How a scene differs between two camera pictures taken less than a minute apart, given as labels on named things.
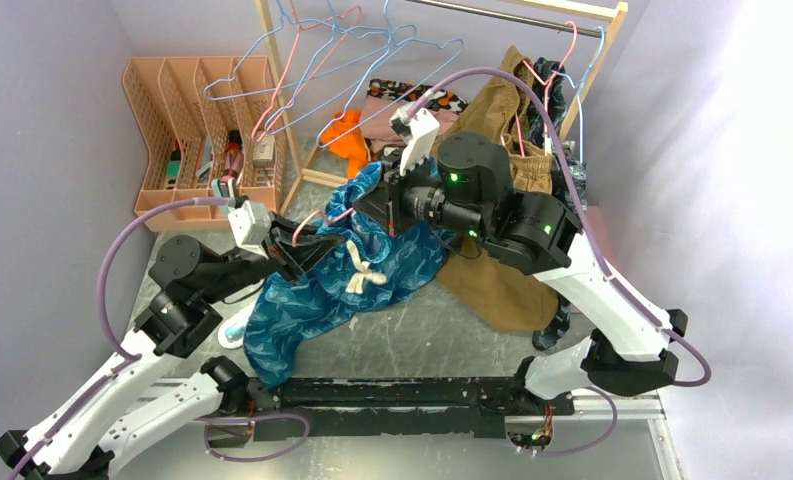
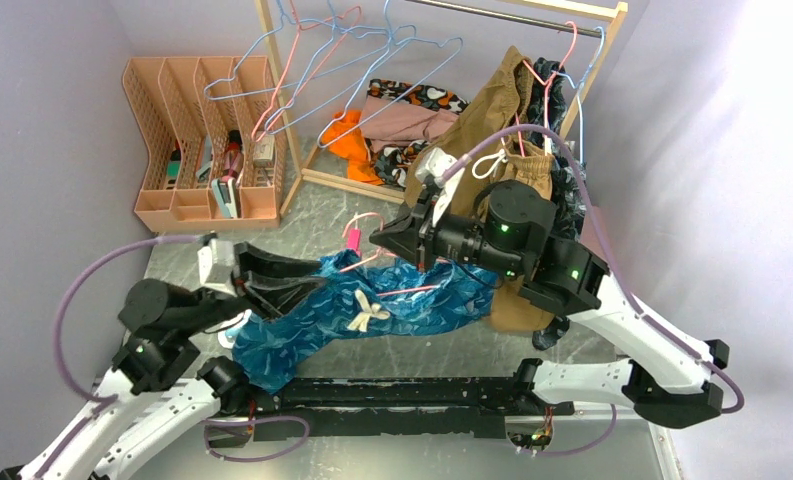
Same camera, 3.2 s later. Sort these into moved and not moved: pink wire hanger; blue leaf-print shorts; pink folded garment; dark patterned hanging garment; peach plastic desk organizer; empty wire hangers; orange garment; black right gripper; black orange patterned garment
Moved: pink wire hanger; black right gripper; blue leaf-print shorts
Not moved: orange garment; black orange patterned garment; peach plastic desk organizer; empty wire hangers; dark patterned hanging garment; pink folded garment
